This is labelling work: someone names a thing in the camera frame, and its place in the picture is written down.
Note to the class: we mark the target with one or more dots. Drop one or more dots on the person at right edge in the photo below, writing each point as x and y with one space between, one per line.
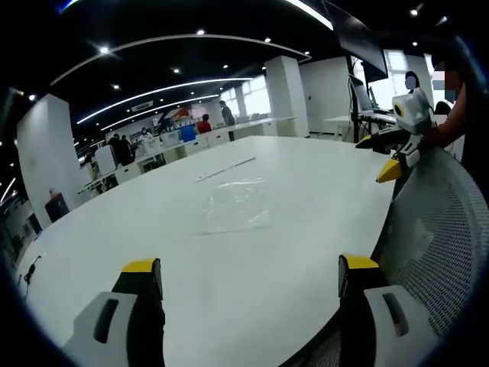
470 126

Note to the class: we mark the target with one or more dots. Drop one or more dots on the grey mesh office chair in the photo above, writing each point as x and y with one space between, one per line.
447 229

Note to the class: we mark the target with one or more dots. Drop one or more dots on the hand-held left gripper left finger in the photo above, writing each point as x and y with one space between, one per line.
126 306

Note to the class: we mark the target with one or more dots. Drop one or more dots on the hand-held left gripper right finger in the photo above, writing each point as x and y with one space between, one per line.
366 306

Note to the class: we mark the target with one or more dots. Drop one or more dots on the laptop on stand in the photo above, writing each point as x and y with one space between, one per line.
362 97

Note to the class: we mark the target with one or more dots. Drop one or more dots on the blue box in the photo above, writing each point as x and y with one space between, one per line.
188 133

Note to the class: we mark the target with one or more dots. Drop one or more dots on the long white desk row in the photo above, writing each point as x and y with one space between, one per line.
214 141

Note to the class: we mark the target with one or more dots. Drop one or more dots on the clear food packaging bag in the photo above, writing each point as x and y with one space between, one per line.
237 206

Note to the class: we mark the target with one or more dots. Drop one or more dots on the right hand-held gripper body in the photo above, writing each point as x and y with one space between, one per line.
412 109

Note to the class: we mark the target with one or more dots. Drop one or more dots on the large black monitor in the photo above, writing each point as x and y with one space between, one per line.
364 49

